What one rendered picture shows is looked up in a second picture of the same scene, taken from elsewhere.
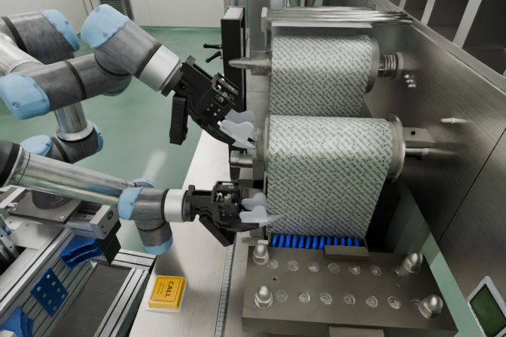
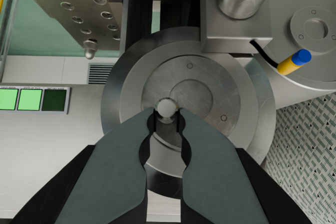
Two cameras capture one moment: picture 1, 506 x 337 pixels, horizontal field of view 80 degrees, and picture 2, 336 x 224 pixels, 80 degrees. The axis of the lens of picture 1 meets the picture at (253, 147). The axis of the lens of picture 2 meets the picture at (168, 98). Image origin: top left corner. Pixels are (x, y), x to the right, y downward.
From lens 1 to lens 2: 0.64 m
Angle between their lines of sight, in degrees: 86
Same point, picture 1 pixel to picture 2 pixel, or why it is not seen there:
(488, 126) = not seen: hidden behind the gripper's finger
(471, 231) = (92, 122)
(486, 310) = (54, 100)
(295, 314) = not seen: outside the picture
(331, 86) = (292, 164)
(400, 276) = (113, 38)
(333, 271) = not seen: outside the picture
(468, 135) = not seen: hidden behind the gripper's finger
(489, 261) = (72, 121)
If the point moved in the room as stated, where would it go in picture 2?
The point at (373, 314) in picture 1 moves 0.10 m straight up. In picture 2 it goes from (65, 19) to (58, 63)
